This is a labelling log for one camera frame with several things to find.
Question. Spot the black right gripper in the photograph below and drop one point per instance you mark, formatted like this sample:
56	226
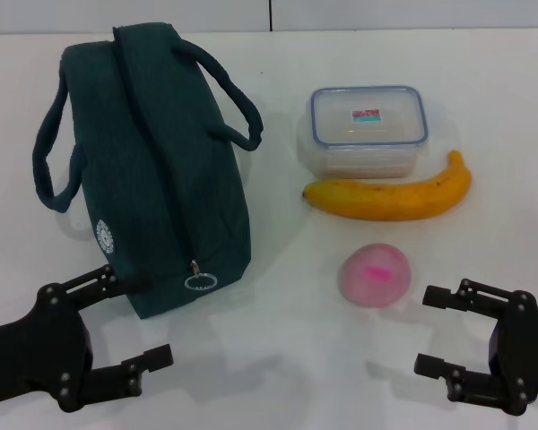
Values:
524	349

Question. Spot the clear plastic food container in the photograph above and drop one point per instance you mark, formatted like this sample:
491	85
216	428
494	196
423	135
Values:
367	134

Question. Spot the yellow banana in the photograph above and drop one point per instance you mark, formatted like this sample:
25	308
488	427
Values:
385	201

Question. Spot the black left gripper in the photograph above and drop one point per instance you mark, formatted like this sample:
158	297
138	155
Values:
40	345

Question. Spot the dark green insulated lunch bag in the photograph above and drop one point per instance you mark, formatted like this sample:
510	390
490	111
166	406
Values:
170	170

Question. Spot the pink round peach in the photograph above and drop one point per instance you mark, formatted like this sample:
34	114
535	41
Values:
374	275

